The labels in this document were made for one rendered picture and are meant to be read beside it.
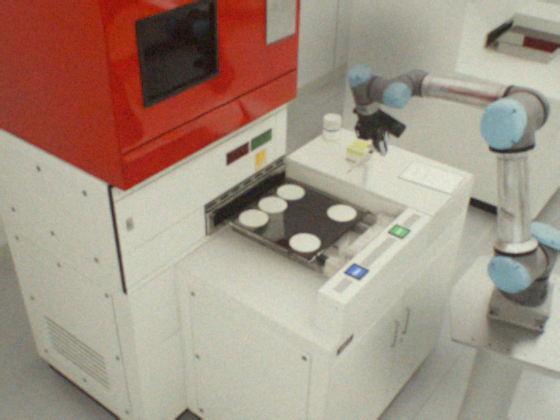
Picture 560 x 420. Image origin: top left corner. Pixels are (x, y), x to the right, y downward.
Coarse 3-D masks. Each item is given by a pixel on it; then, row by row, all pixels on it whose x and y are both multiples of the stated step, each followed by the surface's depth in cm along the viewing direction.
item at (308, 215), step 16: (272, 192) 240; (304, 192) 241; (256, 208) 231; (288, 208) 232; (304, 208) 232; (320, 208) 232; (240, 224) 223; (272, 224) 224; (288, 224) 224; (304, 224) 224; (320, 224) 224; (336, 224) 224; (272, 240) 216; (288, 240) 216; (320, 240) 217; (304, 256) 209
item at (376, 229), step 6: (372, 228) 226; (378, 228) 226; (384, 228) 226; (366, 234) 223; (372, 234) 223; (378, 234) 224; (360, 240) 220; (366, 240) 220; (354, 246) 217; (360, 246) 218; (342, 258) 212; (324, 270) 207; (330, 276) 207
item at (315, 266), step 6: (234, 228) 232; (240, 234) 231; (246, 234) 230; (258, 240) 227; (264, 246) 226; (270, 246) 224; (276, 252) 224; (282, 252) 222; (294, 258) 219; (306, 264) 217; (312, 264) 215; (318, 264) 214; (318, 270) 215
